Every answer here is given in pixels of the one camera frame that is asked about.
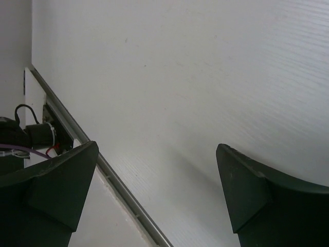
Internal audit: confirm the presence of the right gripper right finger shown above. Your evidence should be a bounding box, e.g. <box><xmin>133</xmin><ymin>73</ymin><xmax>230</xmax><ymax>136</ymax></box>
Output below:
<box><xmin>216</xmin><ymin>144</ymin><xmax>328</xmax><ymax>246</ymax></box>

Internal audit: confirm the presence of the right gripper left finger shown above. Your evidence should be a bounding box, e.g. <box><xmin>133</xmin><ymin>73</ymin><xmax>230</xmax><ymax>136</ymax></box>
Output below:
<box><xmin>1</xmin><ymin>141</ymin><xmax>99</xmax><ymax>246</ymax></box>

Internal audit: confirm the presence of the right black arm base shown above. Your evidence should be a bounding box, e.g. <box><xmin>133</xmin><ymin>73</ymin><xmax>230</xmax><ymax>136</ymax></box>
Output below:
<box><xmin>1</xmin><ymin>104</ymin><xmax>74</xmax><ymax>175</ymax></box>

